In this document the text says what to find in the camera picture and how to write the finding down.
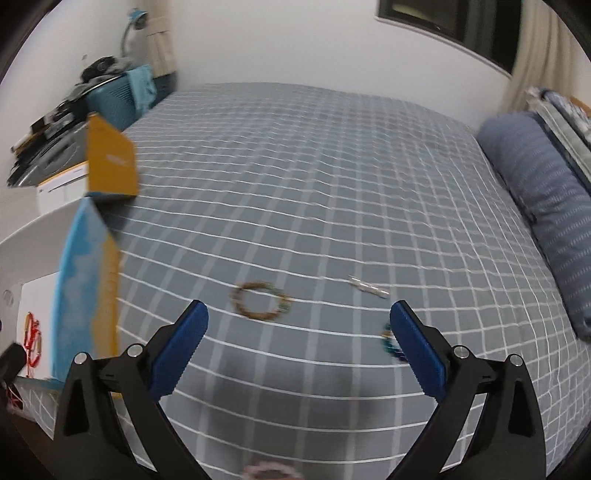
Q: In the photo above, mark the grey plaid pillow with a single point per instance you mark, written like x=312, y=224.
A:
x=569, y=124

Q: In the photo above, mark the beige curtain right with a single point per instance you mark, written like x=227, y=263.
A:
x=548, y=55

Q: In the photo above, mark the red cord bracelet gold bar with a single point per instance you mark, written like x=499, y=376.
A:
x=32, y=341

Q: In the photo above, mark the beige curtain left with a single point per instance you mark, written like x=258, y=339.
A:
x=159, y=45

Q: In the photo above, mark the blue striped bolster pillow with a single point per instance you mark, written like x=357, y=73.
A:
x=553, y=198

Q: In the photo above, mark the light blue cloth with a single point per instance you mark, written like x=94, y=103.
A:
x=142, y=87

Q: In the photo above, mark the dark window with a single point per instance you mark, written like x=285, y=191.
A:
x=489, y=28

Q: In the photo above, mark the teal suitcase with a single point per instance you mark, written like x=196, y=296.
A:
x=113, y=101

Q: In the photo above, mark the beige curtain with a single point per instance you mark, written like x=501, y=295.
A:
x=548, y=55
x=159, y=45

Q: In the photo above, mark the wooden headboard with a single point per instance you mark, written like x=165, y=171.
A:
x=582, y=105

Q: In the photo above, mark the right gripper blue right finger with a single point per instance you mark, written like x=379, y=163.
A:
x=508, y=442

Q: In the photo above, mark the blue yellow cardboard box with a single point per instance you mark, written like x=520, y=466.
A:
x=63, y=266

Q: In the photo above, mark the blue desk lamp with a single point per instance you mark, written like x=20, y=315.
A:
x=137, y=20

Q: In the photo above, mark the white pearl strand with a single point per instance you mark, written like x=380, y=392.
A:
x=368, y=288

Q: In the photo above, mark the grey white checked bedsheet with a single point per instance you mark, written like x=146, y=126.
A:
x=261, y=200

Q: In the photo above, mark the grey suitcase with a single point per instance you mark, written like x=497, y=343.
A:
x=68, y=150

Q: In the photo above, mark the black clutter pile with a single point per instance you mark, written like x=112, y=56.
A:
x=106, y=66

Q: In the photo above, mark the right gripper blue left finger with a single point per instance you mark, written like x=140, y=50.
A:
x=89, y=442

